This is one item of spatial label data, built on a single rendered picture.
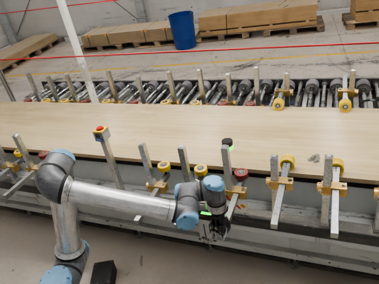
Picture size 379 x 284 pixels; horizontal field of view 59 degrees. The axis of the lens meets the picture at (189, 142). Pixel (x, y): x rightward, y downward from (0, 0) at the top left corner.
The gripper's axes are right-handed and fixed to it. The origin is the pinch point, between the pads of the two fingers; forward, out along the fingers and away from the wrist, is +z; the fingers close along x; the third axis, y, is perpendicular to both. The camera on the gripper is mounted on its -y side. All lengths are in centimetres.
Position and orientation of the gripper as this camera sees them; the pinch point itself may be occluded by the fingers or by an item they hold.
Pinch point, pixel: (223, 236)
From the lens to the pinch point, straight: 173.5
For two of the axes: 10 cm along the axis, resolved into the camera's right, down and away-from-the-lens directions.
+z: 1.5, 8.5, 5.1
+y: -3.6, 5.2, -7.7
